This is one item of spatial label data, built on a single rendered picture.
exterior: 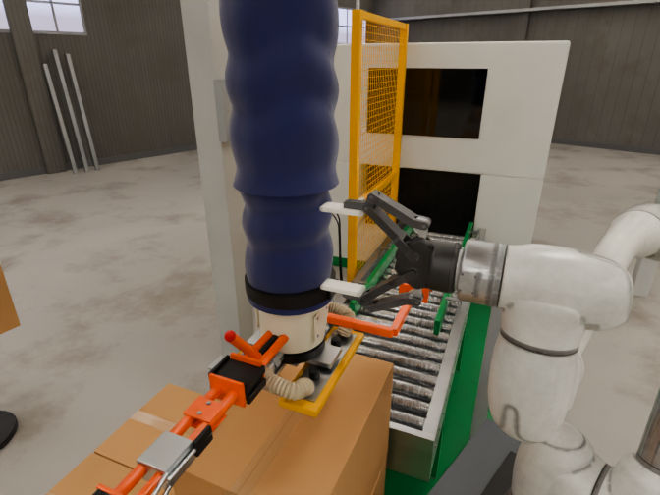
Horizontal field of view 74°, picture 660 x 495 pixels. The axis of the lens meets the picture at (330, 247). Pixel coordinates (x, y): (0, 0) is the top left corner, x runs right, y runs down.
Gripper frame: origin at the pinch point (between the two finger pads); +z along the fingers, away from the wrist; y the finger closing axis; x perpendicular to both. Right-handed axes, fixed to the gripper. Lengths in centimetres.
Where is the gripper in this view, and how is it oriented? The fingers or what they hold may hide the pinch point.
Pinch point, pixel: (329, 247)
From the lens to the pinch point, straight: 70.4
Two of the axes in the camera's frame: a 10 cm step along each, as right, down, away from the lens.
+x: 3.9, -3.6, 8.5
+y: 0.0, 9.2, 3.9
